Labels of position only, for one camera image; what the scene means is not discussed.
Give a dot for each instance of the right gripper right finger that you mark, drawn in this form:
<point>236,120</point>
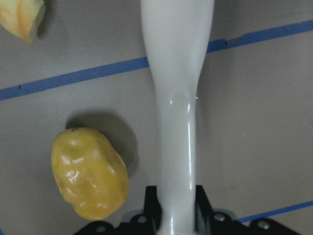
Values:
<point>204,215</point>

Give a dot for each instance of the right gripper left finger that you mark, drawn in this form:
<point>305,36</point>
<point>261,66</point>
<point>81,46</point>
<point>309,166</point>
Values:
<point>152,208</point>

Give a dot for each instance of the beige hand brush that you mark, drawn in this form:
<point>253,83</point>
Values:
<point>176,35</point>

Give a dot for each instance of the orange yellow toy fruit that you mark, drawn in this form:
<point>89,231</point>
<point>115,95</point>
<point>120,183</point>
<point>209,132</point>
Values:
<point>89,173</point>

